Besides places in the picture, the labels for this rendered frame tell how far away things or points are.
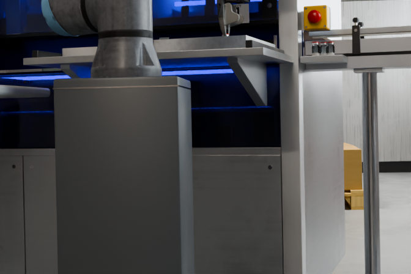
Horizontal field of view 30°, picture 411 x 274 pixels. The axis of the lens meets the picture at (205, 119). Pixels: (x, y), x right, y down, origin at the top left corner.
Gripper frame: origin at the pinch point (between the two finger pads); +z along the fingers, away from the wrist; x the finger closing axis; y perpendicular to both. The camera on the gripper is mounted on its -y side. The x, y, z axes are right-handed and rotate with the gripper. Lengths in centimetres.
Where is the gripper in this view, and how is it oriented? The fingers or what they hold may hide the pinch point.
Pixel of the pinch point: (224, 32)
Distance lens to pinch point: 223.7
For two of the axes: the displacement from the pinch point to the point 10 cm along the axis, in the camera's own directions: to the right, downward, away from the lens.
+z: 0.2, 10.0, 0.1
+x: 3.2, -0.2, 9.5
